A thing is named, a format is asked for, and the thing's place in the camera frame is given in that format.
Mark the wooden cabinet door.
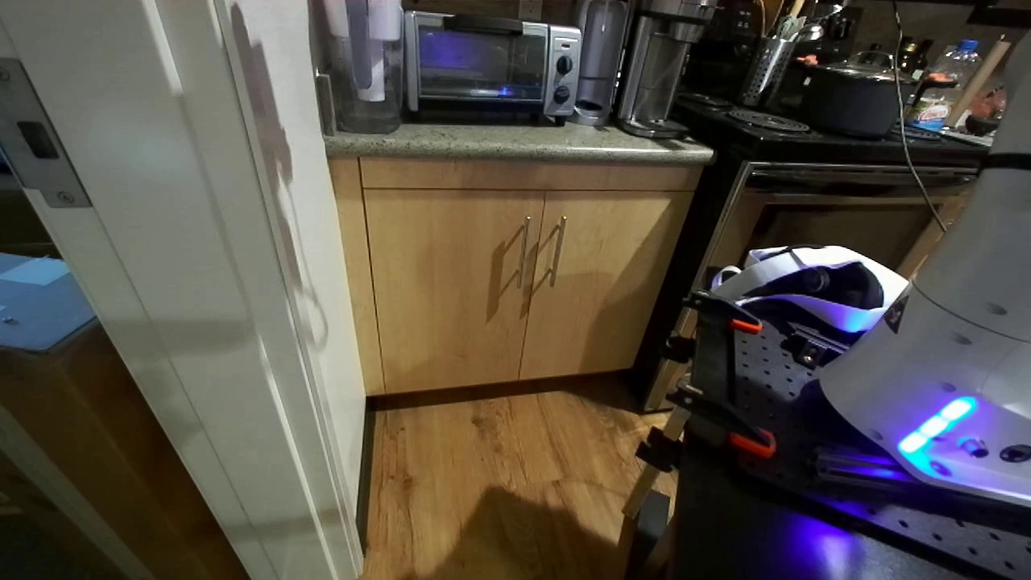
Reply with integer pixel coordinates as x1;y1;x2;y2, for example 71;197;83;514
520;190;696;381
363;188;546;395

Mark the silver toaster oven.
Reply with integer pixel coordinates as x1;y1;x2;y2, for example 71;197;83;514
403;10;583;126

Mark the black stove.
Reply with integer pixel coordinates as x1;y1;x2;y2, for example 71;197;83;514
633;48;993;413

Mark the toaster oven door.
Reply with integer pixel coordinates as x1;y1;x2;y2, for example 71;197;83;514
414;24;550;104

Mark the grey tall countertop appliance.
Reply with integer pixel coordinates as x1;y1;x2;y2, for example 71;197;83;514
567;0;631;126

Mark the clear water filter pitcher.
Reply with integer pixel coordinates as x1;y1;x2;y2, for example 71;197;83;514
321;0;404;135

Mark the silver coffee maker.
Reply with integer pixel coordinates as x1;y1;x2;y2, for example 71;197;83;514
615;0;718;139

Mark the white headset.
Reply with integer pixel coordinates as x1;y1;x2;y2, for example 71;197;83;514
709;245;909;335

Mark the stove coil burner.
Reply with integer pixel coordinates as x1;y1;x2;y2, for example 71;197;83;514
728;108;812;135

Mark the metal utensil holder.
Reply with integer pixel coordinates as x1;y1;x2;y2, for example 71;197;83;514
736;35;798;110

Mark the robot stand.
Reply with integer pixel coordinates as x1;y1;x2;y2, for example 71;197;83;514
617;288;1031;580

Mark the black cooking pot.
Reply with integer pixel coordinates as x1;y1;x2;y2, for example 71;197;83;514
793;52;917;139

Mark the bundle of kitchen utensils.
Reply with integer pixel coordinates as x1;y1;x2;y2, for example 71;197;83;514
756;0;848;43

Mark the glass pot lid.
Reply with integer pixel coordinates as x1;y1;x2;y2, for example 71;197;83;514
805;51;913;82

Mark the clear plastic water bottle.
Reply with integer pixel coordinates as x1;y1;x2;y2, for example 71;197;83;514
909;39;984;131

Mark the blue sheet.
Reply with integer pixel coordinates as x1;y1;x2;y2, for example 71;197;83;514
0;253;99;354

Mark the metal strike plate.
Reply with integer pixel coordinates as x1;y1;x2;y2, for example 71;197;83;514
0;60;92;209

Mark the wooden stick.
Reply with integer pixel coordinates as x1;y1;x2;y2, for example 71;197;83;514
942;36;1012;130

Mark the silver cabinet door handle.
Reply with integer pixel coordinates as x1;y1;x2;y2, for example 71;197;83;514
515;215;535;290
548;215;568;288

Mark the black clamp with orange handle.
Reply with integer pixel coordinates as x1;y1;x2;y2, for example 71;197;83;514
681;290;764;336
672;379;779;461

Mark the toaster oven door handle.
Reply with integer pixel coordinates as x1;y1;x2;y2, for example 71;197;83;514
442;14;525;35

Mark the white door frame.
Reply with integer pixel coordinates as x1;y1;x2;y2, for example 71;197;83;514
0;0;368;580

